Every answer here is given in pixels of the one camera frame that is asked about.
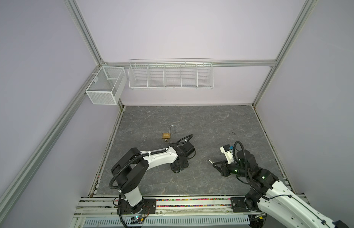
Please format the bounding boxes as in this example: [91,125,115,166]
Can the aluminium frame profiles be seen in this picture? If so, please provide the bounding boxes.
[0,1,318,226]

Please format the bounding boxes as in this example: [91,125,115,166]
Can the white wire shelf basket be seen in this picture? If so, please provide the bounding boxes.
[128,59,215,89]

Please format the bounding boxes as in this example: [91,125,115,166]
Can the white mesh box basket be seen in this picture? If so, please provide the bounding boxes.
[86,66,127,105]

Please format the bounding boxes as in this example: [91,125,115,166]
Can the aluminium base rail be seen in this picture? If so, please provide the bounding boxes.
[73,195,235,218]

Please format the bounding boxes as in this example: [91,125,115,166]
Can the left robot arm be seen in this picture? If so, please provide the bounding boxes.
[109,134,196,214]

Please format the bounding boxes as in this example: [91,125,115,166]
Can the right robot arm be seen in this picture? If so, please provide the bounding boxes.
[212,141,347,228]

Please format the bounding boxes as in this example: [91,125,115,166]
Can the white vented cable duct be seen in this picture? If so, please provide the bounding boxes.
[81,215,251,228]

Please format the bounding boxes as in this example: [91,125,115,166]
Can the brass padlock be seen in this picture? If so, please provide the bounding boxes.
[162,124,176,142]

